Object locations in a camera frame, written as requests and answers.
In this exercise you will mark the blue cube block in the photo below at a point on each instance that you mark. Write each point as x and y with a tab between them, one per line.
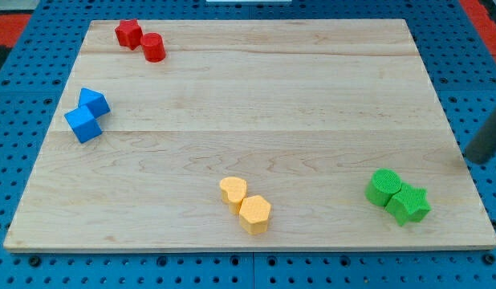
83	124

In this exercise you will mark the green cylinder block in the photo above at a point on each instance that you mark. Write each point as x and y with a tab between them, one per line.
383	185

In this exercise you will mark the blue triangular block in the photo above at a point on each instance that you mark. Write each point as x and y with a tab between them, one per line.
94	101

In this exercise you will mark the red star block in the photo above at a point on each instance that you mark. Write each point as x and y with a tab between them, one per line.
129	33

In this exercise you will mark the green star block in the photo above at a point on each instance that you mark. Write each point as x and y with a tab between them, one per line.
410	204

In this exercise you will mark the red cylinder block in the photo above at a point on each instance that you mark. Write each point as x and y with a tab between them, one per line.
153	47

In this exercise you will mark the yellow hexagon block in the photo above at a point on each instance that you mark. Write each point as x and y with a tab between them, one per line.
254	214

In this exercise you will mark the yellow heart block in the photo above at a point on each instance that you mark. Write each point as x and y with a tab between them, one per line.
233	190

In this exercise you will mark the light wooden board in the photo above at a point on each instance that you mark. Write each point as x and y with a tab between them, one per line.
304	110

